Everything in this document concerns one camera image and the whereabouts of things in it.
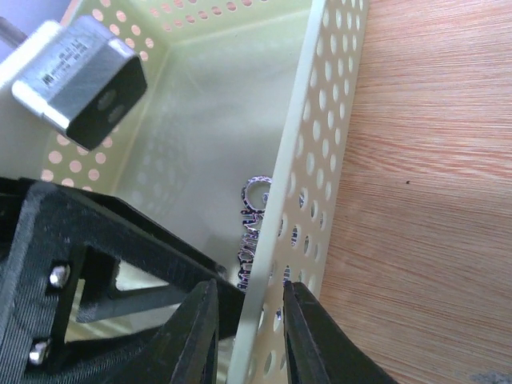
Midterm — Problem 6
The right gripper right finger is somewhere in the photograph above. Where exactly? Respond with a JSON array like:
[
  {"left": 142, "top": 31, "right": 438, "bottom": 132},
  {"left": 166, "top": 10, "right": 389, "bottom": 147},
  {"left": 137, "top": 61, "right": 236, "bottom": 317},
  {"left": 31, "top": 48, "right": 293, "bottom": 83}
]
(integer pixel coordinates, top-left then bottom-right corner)
[{"left": 283, "top": 281, "right": 396, "bottom": 383}]

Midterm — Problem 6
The light green plastic basket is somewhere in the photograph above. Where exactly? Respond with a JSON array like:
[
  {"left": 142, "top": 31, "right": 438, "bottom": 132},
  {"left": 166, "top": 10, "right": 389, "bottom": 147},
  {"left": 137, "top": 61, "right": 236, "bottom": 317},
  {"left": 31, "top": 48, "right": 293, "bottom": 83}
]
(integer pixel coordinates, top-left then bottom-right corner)
[{"left": 42, "top": 1, "right": 370, "bottom": 383}]

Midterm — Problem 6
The silver spiral ornament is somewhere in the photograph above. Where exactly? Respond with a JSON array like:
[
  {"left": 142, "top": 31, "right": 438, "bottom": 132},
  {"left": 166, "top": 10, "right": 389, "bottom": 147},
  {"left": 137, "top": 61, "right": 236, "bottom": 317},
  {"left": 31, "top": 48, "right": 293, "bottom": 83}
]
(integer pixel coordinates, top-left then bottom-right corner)
[{"left": 235, "top": 174, "right": 309, "bottom": 321}]

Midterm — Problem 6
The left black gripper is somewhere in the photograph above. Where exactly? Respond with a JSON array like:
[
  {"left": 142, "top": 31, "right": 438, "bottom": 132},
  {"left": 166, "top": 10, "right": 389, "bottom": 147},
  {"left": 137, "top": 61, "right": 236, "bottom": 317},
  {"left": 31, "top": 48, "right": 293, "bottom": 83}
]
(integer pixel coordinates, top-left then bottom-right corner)
[{"left": 1, "top": 182, "right": 244, "bottom": 383}]

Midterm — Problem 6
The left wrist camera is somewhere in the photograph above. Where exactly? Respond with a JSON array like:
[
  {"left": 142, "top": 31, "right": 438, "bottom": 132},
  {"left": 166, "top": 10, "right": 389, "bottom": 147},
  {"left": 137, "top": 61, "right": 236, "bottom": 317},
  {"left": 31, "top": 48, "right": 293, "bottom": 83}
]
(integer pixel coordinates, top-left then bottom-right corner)
[{"left": 1, "top": 15, "right": 147, "bottom": 154}]

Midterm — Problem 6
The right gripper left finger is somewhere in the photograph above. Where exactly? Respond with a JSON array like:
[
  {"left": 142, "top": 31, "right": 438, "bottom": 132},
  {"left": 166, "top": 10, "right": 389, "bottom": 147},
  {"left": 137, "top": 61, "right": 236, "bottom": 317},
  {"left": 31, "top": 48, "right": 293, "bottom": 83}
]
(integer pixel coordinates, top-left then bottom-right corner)
[{"left": 142, "top": 280, "right": 219, "bottom": 383}]

